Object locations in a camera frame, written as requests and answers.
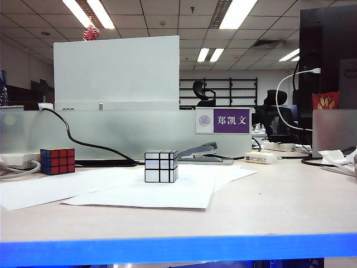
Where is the grey cable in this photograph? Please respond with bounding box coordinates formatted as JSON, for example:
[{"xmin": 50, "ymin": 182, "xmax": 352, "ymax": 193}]
[{"xmin": 0, "ymin": 159, "xmax": 42, "ymax": 181}]

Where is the black monitor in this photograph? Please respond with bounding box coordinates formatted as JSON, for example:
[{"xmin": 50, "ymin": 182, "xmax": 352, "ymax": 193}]
[{"xmin": 293, "ymin": 2, "xmax": 357, "ymax": 132}]

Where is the white power adapter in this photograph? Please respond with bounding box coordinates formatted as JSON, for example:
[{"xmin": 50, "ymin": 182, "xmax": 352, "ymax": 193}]
[{"xmin": 245, "ymin": 151, "xmax": 278, "ymax": 164}]

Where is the purple and white name plate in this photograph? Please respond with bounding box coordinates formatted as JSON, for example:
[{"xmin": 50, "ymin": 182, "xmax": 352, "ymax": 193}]
[{"xmin": 195, "ymin": 107, "xmax": 253, "ymax": 135}]

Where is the blue patterned object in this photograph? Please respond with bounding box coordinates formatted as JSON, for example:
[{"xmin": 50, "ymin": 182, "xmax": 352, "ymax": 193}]
[{"xmin": 0, "ymin": 69, "xmax": 8, "ymax": 107}]

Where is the frosted glass desk partition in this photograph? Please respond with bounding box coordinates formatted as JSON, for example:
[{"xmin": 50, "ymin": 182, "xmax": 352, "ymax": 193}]
[{"xmin": 0, "ymin": 108, "xmax": 253, "ymax": 161}]

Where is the white power strip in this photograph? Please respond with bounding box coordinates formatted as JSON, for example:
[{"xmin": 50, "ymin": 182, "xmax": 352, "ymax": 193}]
[
  {"xmin": 261, "ymin": 140, "xmax": 296, "ymax": 152},
  {"xmin": 0, "ymin": 152, "xmax": 42, "ymax": 170}
]

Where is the crumpled white tissue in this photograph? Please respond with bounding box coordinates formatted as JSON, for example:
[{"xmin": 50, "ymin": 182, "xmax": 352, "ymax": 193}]
[{"xmin": 317, "ymin": 149, "xmax": 356, "ymax": 173}]

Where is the white cable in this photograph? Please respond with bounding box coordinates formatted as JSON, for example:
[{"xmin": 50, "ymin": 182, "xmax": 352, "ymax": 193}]
[{"xmin": 275, "ymin": 68, "xmax": 321, "ymax": 131}]

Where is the white paper sheet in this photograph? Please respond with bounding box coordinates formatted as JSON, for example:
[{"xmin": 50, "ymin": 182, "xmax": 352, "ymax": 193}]
[
  {"xmin": 60, "ymin": 166, "xmax": 218, "ymax": 210},
  {"xmin": 0, "ymin": 167, "xmax": 146, "ymax": 211},
  {"xmin": 178, "ymin": 164, "xmax": 258, "ymax": 193}
]

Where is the red and gold packet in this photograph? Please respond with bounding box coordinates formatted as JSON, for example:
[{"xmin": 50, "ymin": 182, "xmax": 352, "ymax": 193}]
[{"xmin": 311, "ymin": 91, "xmax": 340, "ymax": 111}]

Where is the black office chair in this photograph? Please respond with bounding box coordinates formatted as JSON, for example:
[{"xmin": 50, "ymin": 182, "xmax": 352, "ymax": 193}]
[
  {"xmin": 192, "ymin": 80, "xmax": 218, "ymax": 108},
  {"xmin": 253, "ymin": 89, "xmax": 298, "ymax": 144}
]

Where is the grey frosted panel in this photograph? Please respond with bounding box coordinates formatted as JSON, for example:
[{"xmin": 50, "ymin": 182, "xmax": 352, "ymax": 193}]
[{"xmin": 312, "ymin": 108, "xmax": 357, "ymax": 158}]

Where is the black shelving rack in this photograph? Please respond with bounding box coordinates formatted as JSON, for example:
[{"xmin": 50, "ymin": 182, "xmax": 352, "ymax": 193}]
[{"xmin": 179, "ymin": 77, "xmax": 258, "ymax": 107}]

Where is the silver mirror cube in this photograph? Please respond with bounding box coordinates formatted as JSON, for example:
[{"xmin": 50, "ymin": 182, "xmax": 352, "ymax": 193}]
[{"xmin": 144, "ymin": 150, "xmax": 179, "ymax": 184}]

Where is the grey stapler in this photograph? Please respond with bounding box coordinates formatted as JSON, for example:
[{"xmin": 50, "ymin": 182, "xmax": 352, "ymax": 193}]
[{"xmin": 178, "ymin": 141, "xmax": 234, "ymax": 165}]

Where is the fluorescent ceiling light panel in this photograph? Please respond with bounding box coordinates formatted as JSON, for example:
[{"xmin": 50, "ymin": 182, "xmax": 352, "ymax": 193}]
[
  {"xmin": 278, "ymin": 48, "xmax": 300, "ymax": 62},
  {"xmin": 61, "ymin": 0, "xmax": 116, "ymax": 30},
  {"xmin": 196, "ymin": 47, "xmax": 225, "ymax": 63},
  {"xmin": 211, "ymin": 0, "xmax": 258, "ymax": 30}
]

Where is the colourful Rubik's cube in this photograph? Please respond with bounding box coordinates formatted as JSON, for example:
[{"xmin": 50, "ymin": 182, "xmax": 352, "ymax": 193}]
[{"xmin": 40, "ymin": 147, "xmax": 76, "ymax": 176}]

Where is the white monitor back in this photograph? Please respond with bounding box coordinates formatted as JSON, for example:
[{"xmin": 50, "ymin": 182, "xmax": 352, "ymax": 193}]
[{"xmin": 53, "ymin": 35, "xmax": 180, "ymax": 111}]

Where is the blue table edge strip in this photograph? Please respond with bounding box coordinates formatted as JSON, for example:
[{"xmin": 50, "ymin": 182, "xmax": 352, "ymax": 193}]
[{"xmin": 0, "ymin": 233, "xmax": 357, "ymax": 266}]

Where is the black power cable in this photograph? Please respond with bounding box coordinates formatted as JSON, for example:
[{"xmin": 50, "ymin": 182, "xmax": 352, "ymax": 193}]
[{"xmin": 42, "ymin": 108, "xmax": 137, "ymax": 168}]

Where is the grey Dell monitor back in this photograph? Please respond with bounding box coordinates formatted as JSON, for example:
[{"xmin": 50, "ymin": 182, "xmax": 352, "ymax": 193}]
[{"xmin": 339, "ymin": 58, "xmax": 357, "ymax": 109}]

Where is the red Chinese knot ornament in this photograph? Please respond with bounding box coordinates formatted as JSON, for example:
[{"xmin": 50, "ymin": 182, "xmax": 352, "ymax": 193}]
[{"xmin": 82, "ymin": 25, "xmax": 99, "ymax": 41}]

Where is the dark wooden cabinet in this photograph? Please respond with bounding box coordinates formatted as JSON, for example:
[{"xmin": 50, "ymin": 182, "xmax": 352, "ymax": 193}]
[{"xmin": 6, "ymin": 79, "xmax": 55, "ymax": 107}]

